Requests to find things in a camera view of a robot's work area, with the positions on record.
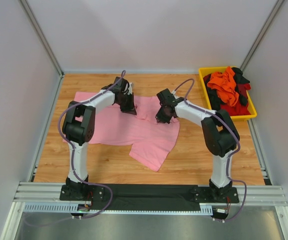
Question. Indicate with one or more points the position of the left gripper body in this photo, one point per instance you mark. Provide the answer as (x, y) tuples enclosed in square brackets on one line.
[(126, 99)]

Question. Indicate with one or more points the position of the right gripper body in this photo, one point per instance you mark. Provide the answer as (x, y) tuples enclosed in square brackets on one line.
[(165, 109)]

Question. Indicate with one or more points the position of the pink t shirt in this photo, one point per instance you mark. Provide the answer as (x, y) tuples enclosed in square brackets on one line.
[(151, 141)]

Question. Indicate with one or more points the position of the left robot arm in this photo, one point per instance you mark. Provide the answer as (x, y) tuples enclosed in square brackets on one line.
[(79, 127)]

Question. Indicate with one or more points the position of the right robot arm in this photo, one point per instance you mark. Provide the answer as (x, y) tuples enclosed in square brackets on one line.
[(221, 139)]

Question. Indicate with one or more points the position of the black t shirt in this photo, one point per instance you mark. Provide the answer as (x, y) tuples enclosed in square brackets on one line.
[(215, 101)]

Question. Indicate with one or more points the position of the yellow plastic bin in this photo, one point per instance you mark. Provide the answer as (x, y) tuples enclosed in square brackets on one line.
[(208, 70)]

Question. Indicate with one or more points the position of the orange t shirt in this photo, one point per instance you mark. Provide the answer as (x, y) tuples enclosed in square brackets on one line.
[(224, 84)]

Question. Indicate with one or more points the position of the red t shirt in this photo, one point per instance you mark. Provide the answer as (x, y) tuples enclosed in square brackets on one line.
[(241, 107)]

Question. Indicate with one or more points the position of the grey slotted cable duct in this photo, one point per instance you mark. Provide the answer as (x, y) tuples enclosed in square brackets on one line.
[(78, 208)]

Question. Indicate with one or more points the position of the aluminium frame rail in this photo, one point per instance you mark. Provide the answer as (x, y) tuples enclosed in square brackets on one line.
[(257, 195)]

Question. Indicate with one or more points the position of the left corner aluminium post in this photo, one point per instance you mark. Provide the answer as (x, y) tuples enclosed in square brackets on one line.
[(40, 34)]

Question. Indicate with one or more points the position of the corner aluminium post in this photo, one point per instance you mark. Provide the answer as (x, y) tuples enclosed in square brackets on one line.
[(262, 33), (40, 34)]

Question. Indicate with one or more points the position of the right corner aluminium post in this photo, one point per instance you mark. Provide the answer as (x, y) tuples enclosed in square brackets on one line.
[(262, 33)]

